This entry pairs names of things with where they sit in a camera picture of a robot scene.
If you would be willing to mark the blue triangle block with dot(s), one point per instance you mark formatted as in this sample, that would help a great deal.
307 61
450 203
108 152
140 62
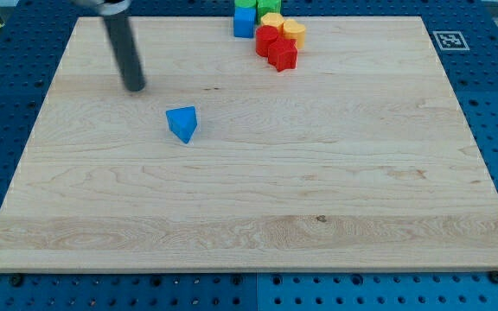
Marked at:
182 122

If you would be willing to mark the red star block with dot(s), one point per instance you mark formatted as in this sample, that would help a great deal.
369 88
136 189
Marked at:
282 54

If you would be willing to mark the light wooden board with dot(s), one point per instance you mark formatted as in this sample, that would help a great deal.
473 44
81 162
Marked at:
358 160

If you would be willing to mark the red cylinder block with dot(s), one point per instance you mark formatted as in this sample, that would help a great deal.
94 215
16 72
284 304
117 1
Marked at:
264 37

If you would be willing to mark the yellow heart block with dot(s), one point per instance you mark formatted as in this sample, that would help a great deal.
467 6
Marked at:
296 31

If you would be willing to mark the blue cube block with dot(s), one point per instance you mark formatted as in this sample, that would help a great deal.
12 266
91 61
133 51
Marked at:
243 22

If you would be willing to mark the yellow hexagon block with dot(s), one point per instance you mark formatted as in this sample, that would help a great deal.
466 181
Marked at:
273 19

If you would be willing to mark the green square block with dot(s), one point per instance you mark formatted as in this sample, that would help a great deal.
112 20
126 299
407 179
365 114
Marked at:
267 6

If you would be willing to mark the green round block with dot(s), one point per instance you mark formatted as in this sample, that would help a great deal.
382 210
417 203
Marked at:
245 4

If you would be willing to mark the black cylindrical stylus tool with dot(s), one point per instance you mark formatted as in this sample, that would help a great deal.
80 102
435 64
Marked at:
124 47

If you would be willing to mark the white fiducial marker tag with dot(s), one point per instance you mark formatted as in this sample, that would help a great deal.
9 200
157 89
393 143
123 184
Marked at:
449 40

